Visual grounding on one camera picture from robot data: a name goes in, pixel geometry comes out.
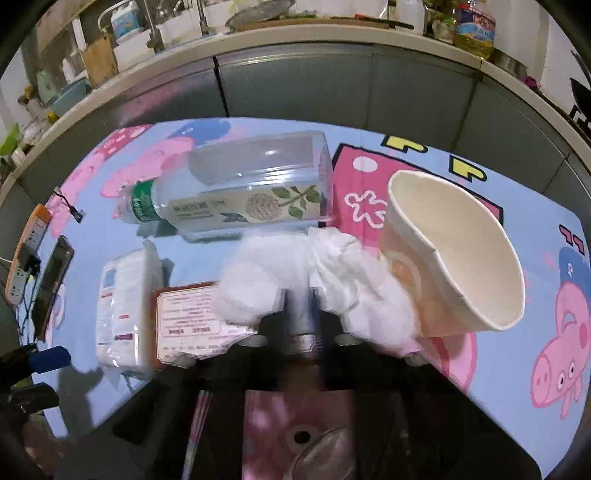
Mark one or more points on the pink plastic object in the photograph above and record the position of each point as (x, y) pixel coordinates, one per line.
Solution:
(300, 424)

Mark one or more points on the grey kitchen counter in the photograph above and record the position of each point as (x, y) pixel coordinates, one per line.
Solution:
(295, 83)

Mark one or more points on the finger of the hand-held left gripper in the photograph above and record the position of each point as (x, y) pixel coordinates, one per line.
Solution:
(51, 358)
(34, 398)

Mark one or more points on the white blue detergent bottle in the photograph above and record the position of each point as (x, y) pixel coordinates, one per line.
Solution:
(124, 21)

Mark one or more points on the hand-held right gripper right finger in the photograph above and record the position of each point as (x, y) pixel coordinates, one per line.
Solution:
(364, 364)

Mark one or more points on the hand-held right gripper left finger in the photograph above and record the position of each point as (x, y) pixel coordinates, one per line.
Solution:
(240, 364)

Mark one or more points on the pink white paper cup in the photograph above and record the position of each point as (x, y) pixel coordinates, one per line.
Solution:
(461, 240)

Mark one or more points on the clear plastic bottle green label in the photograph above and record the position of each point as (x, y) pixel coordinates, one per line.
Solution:
(258, 184)

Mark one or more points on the black smartphone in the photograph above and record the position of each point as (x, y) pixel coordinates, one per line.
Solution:
(53, 281)

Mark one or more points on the metal colander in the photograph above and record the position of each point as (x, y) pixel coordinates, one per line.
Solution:
(261, 11)

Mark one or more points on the white plastic jug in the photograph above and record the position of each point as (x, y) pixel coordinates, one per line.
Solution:
(411, 16)

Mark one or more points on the metal faucet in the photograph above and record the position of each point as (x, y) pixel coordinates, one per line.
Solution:
(154, 27)

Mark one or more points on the white tissue packet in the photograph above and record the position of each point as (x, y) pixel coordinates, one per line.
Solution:
(122, 295)

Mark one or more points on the snack container with blue label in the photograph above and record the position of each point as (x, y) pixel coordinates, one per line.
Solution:
(475, 27)

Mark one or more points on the cartoon pig printed blanket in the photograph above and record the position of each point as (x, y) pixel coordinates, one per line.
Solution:
(531, 217)

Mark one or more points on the red-brown packet white label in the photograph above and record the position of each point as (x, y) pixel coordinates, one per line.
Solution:
(184, 323)

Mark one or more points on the blue plastic basin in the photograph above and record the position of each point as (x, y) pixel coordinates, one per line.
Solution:
(69, 94)

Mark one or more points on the orange white power strip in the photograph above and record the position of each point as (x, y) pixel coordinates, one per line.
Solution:
(27, 244)

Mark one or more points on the white tissue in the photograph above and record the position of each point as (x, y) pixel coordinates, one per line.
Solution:
(263, 272)

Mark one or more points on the wooden cutting board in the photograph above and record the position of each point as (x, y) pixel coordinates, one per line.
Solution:
(99, 60)

